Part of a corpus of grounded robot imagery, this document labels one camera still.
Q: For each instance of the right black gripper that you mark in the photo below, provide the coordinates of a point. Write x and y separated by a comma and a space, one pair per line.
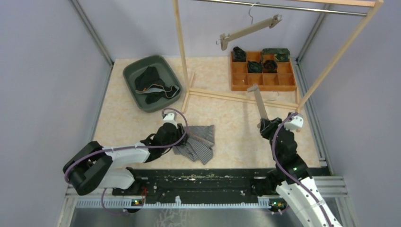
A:
268, 126

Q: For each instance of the wooden clip hanger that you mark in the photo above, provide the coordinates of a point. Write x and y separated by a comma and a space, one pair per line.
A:
271, 22
260, 103

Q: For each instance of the grey striped underwear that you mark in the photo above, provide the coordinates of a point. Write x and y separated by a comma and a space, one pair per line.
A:
198, 143

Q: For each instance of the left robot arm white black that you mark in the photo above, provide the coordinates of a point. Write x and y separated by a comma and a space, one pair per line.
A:
95, 166

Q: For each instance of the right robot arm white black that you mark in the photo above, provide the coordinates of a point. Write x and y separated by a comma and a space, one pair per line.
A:
292, 179

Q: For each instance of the black underwear orange trim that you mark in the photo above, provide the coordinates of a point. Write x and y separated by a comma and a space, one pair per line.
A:
153, 87

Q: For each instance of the wooden compartment tray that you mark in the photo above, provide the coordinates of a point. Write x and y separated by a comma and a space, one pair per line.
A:
241, 80

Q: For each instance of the rolled black red sock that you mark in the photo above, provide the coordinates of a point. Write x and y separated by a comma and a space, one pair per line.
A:
270, 66

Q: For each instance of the rolled dark sock middle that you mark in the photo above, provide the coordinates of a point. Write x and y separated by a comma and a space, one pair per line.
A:
254, 67

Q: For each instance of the folded green camouflage cloth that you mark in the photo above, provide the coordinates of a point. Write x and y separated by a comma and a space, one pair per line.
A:
280, 54

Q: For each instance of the rolled black sock top-left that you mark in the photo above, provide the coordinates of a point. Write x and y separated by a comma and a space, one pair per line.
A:
239, 55

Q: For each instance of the green plastic basin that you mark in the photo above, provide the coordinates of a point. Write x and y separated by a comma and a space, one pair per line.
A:
133, 70

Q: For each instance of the metal hanging rod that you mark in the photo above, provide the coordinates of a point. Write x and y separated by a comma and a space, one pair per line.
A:
270, 6

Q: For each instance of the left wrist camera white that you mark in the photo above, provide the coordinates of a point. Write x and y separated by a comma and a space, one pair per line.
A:
170, 117

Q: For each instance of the wooden clothes rack frame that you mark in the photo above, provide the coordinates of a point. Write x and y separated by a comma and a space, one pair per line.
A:
373, 7

